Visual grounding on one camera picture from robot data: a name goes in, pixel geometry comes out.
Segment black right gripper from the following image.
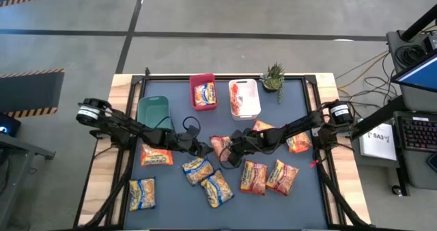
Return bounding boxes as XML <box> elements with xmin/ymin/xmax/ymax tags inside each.
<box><xmin>225</xmin><ymin>130</ymin><xmax>266</xmax><ymax>155</ymax></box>

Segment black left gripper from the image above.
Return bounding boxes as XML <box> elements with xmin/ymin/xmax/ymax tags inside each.
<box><xmin>179</xmin><ymin>137</ymin><xmax>215</xmax><ymax>157</ymax></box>

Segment red Maruchan noodle pack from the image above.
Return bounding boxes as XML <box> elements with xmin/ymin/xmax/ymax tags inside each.
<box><xmin>209</xmin><ymin>135</ymin><xmax>233</xmax><ymax>163</ymax></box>
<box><xmin>239</xmin><ymin>160</ymin><xmax>269</xmax><ymax>196</ymax></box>
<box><xmin>265</xmin><ymin>159</ymin><xmax>300</xmax><ymax>197</ymax></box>

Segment blue Maruchan noodle pack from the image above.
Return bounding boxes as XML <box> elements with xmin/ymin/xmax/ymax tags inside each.
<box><xmin>181</xmin><ymin>157</ymin><xmax>215</xmax><ymax>187</ymax></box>
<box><xmin>128</xmin><ymin>177</ymin><xmax>156</xmax><ymax>212</ymax></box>
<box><xmin>193</xmin><ymin>82</ymin><xmax>217</xmax><ymax>107</ymax></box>
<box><xmin>199</xmin><ymin>168</ymin><xmax>235</xmax><ymax>209</ymax></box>

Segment orange Maruchan noodle pack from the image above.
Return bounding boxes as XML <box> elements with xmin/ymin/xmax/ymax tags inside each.
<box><xmin>285</xmin><ymin>131</ymin><xmax>313</xmax><ymax>154</ymax></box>
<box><xmin>251</xmin><ymin>119</ymin><xmax>276</xmax><ymax>133</ymax></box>
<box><xmin>229</xmin><ymin>83</ymin><xmax>244</xmax><ymax>116</ymax></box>
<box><xmin>139</xmin><ymin>144</ymin><xmax>174</xmax><ymax>167</ymax></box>

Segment white plastic bin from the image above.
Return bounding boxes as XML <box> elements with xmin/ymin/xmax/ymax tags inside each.
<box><xmin>228</xmin><ymin>79</ymin><xmax>262</xmax><ymax>122</ymax></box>

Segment red plastic bin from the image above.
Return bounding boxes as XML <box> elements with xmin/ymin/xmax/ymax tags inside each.
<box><xmin>189</xmin><ymin>72</ymin><xmax>219</xmax><ymax>111</ymax></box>

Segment teal plastic bin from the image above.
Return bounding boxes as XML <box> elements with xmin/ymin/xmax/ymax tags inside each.
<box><xmin>136</xmin><ymin>94</ymin><xmax>173</xmax><ymax>131</ymax></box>

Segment grey-blue table mat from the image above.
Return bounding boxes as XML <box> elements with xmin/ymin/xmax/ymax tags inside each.
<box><xmin>124</xmin><ymin>79</ymin><xmax>328</xmax><ymax>230</ymax></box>

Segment potted succulent plant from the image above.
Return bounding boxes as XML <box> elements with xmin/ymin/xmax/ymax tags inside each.
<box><xmin>259</xmin><ymin>62</ymin><xmax>286</xmax><ymax>105</ymax></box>

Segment white paper sign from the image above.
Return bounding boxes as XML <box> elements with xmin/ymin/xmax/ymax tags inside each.
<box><xmin>358</xmin><ymin>122</ymin><xmax>399</xmax><ymax>162</ymax></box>

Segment black diagonal strut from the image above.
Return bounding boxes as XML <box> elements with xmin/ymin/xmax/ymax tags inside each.
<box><xmin>351</xmin><ymin>96</ymin><xmax>408</xmax><ymax>140</ymax></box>

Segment black backlit keyboard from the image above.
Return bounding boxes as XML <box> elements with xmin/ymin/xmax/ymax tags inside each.
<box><xmin>397</xmin><ymin>116</ymin><xmax>437</xmax><ymax>153</ymax></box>

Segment grey metal desk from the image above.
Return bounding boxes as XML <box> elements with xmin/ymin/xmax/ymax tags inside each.
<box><xmin>0</xmin><ymin>131</ymin><xmax>57</xmax><ymax>231</ymax></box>

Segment laptop computer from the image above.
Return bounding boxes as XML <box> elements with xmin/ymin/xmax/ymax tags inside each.
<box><xmin>385</xmin><ymin>29</ymin><xmax>437</xmax><ymax>191</ymax></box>

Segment dark rounded device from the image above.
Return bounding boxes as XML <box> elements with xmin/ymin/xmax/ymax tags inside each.
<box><xmin>426</xmin><ymin>152</ymin><xmax>437</xmax><ymax>172</ymax></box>

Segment black device with blue light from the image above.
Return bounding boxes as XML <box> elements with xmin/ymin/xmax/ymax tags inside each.
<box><xmin>0</xmin><ymin>113</ymin><xmax>22</xmax><ymax>138</ymax></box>

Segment monitor with blue screen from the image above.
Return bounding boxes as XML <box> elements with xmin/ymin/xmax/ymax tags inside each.
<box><xmin>391</xmin><ymin>51</ymin><xmax>437</xmax><ymax>94</ymax></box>

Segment black diagonal pole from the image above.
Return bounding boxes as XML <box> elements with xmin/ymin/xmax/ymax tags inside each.
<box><xmin>399</xmin><ymin>5</ymin><xmax>437</xmax><ymax>42</ymax></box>

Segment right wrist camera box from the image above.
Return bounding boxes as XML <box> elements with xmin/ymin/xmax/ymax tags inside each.
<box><xmin>227</xmin><ymin>152</ymin><xmax>242</xmax><ymax>167</ymax></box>

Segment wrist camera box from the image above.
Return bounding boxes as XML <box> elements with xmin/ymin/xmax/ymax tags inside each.
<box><xmin>182</xmin><ymin>125</ymin><xmax>201</xmax><ymax>139</ymax></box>
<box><xmin>227</xmin><ymin>152</ymin><xmax>242</xmax><ymax>167</ymax></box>

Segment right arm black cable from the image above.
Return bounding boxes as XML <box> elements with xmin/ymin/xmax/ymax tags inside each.
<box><xmin>218</xmin><ymin>145</ymin><xmax>240</xmax><ymax>170</ymax></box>

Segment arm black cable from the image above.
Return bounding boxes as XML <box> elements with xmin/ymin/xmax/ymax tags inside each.
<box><xmin>218</xmin><ymin>145</ymin><xmax>240</xmax><ymax>170</ymax></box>
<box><xmin>182</xmin><ymin>115</ymin><xmax>202</xmax><ymax>133</ymax></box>

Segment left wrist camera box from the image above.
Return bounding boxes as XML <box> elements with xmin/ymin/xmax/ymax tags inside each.
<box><xmin>182</xmin><ymin>125</ymin><xmax>201</xmax><ymax>139</ymax></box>

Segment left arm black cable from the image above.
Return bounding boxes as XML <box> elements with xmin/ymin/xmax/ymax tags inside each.
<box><xmin>182</xmin><ymin>115</ymin><xmax>202</xmax><ymax>133</ymax></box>

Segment black metal rig frame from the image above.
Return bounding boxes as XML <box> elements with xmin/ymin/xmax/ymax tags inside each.
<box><xmin>73</xmin><ymin>74</ymin><xmax>373</xmax><ymax>231</ymax></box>

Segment yellow floor cable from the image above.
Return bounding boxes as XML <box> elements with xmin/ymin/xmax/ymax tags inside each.
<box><xmin>336</xmin><ymin>51</ymin><xmax>390</xmax><ymax>97</ymax></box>

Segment black floor cable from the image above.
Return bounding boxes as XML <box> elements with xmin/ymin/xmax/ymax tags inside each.
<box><xmin>348</xmin><ymin>53</ymin><xmax>399</xmax><ymax>104</ymax></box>

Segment coiled black cable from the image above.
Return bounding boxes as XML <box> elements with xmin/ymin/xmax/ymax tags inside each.
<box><xmin>395</xmin><ymin>44</ymin><xmax>427</xmax><ymax>66</ymax></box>

